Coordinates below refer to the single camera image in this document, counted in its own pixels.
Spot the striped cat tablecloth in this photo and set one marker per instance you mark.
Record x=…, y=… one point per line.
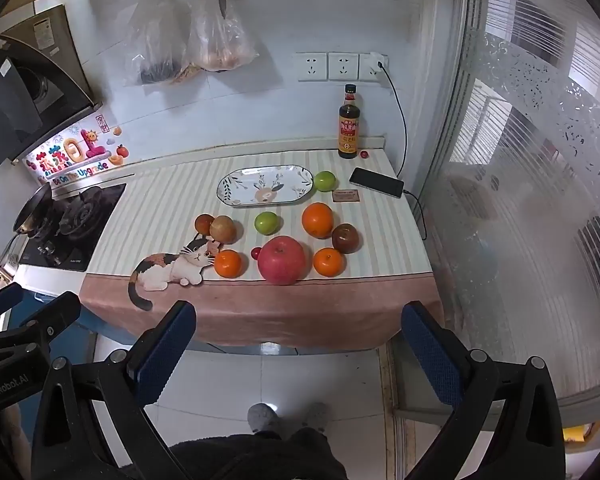
x=180, y=200

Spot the floral ceramic plate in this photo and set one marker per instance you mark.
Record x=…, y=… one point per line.
x=250, y=185

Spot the green fruit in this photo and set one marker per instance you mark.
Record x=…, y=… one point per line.
x=266, y=223
x=324, y=181

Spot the large orange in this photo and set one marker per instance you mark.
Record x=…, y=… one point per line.
x=317, y=220

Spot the white wall socket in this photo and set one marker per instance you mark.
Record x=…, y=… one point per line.
x=343, y=66
x=310, y=67
x=366, y=72

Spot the yellow box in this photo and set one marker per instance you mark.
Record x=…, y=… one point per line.
x=582, y=435

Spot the pink card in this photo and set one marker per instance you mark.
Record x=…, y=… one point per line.
x=345, y=196

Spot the soy sauce bottle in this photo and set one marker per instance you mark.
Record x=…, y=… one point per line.
x=348, y=130

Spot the range hood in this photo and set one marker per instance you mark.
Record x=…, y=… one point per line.
x=25, y=90

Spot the black wok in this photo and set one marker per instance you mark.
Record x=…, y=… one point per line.
x=32, y=207

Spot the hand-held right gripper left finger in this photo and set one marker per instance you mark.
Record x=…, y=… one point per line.
x=162, y=355

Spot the grey slipper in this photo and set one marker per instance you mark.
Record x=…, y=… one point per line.
x=264, y=417

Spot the small dark red plum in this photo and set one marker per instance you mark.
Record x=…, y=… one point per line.
x=203, y=222

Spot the black gas stove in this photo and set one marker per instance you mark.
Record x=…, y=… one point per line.
x=80, y=220

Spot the plastic bag with pale contents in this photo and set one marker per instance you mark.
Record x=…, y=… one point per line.
x=220, y=55

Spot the black smartphone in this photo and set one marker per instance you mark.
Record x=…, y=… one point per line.
x=375, y=181

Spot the frosted glass sliding door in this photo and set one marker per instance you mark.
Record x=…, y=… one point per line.
x=530, y=160

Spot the colourful wall stickers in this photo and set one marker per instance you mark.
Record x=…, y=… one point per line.
x=75, y=152

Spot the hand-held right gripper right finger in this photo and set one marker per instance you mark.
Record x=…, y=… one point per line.
x=432, y=355

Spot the brown apple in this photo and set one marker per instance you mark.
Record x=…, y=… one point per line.
x=223, y=230

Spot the dark red apple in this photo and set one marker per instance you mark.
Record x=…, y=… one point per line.
x=345, y=238

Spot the white charger plug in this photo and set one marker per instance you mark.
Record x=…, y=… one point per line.
x=380, y=61

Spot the large red apple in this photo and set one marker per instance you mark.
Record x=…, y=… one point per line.
x=281, y=260

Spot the person's legs dark trousers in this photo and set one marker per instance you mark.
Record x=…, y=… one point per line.
x=260, y=460

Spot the small orange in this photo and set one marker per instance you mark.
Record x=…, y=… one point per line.
x=328, y=262
x=228, y=264

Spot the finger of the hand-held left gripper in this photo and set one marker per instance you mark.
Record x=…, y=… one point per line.
x=2, y=299
x=55, y=312

